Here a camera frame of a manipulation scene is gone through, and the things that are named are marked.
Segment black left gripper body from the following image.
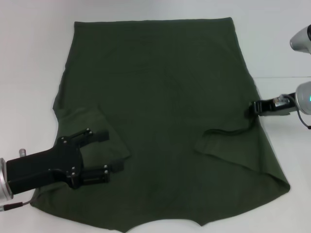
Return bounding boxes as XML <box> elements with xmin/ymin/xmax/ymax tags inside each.
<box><xmin>6</xmin><ymin>135</ymin><xmax>85</xmax><ymax>195</ymax></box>

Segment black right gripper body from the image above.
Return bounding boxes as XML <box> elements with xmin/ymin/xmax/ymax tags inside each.
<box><xmin>259</xmin><ymin>92</ymin><xmax>298</xmax><ymax>118</ymax></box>

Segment dark green t-shirt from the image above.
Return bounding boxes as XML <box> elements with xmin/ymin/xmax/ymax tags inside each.
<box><xmin>30</xmin><ymin>17</ymin><xmax>291</xmax><ymax>233</ymax></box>

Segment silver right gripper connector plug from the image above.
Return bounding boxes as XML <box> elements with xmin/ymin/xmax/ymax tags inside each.
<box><xmin>273</xmin><ymin>95</ymin><xmax>290</xmax><ymax>106</ymax></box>

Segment right arm gripper cable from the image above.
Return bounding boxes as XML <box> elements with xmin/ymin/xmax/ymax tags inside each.
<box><xmin>288</xmin><ymin>96</ymin><xmax>311</xmax><ymax>130</ymax></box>

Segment arm gripper cable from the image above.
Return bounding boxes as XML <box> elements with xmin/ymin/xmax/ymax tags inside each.
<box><xmin>288</xmin><ymin>96</ymin><xmax>311</xmax><ymax>130</ymax></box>
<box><xmin>0</xmin><ymin>198</ymin><xmax>36</xmax><ymax>213</ymax></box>

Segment left arm gripper cable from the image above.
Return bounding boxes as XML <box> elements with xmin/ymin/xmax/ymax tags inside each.
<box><xmin>0</xmin><ymin>198</ymin><xmax>36</xmax><ymax>213</ymax></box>

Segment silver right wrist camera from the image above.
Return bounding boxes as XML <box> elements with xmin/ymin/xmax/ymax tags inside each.
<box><xmin>290</xmin><ymin>24</ymin><xmax>311</xmax><ymax>53</ymax></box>

